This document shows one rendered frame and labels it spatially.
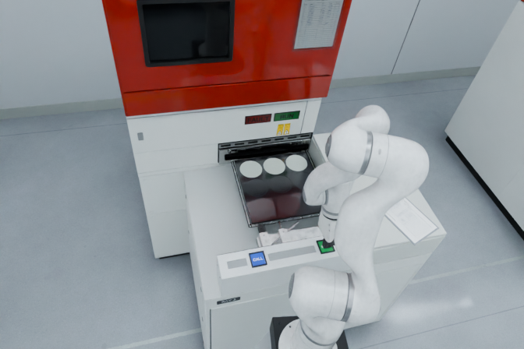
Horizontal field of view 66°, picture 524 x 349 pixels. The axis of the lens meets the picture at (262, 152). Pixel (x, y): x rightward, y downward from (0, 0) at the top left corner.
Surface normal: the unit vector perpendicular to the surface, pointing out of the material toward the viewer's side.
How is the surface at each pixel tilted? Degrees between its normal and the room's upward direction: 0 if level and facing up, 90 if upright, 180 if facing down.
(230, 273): 0
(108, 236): 0
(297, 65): 90
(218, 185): 0
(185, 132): 90
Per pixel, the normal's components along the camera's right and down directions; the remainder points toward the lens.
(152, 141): 0.25, 0.72
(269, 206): 0.09, -0.68
